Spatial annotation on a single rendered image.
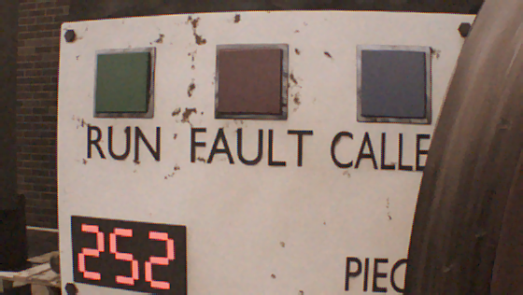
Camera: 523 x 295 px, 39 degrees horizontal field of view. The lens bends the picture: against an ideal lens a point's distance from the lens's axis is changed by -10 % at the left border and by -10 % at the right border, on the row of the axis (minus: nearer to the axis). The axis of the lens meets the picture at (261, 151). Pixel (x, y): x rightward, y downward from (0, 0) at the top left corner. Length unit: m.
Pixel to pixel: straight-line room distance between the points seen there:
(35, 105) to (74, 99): 7.22
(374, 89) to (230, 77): 0.08
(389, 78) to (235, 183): 0.10
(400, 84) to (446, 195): 0.14
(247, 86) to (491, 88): 0.19
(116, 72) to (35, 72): 7.25
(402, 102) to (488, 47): 0.14
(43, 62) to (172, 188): 7.23
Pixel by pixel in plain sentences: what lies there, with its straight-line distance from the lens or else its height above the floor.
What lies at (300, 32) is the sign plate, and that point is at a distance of 0.44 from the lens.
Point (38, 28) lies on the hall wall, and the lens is 7.75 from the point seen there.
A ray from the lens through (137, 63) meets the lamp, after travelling 0.47.
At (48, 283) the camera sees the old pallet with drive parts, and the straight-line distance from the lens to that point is 4.83.
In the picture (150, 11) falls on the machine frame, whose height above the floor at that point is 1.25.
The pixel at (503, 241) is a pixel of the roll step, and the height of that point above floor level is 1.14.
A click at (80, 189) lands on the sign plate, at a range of 0.50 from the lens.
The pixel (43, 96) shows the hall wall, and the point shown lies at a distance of 7.66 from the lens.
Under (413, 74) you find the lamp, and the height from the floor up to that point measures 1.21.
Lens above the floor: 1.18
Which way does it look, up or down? 3 degrees down
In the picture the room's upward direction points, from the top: 1 degrees clockwise
